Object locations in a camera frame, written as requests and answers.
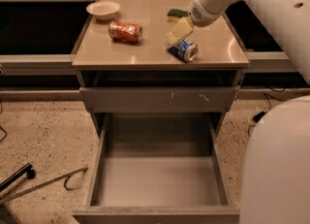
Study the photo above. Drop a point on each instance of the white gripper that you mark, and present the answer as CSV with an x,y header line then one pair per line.
x,y
201,14

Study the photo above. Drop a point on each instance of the blue pepsi can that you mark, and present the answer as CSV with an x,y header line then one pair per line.
x,y
185,50

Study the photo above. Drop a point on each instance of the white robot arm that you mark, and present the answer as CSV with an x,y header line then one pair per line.
x,y
275,187

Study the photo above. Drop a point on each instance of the orange soda can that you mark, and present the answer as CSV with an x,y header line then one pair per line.
x,y
125,32

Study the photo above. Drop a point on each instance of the grey drawer cabinet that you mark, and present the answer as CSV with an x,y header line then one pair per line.
x,y
103,62

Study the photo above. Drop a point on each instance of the closed grey top drawer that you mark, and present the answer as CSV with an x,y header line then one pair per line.
x,y
157,99

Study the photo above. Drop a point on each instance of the open grey middle drawer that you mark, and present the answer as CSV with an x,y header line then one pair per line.
x,y
158,169

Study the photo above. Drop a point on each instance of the green yellow sponge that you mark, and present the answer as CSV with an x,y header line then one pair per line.
x,y
175,15

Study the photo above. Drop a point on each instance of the white bowl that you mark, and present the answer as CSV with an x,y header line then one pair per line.
x,y
103,10

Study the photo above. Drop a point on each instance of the grey metal rod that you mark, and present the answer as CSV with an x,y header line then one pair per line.
x,y
65,178

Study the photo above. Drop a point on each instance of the black bar on floor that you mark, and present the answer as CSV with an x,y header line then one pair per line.
x,y
26,170

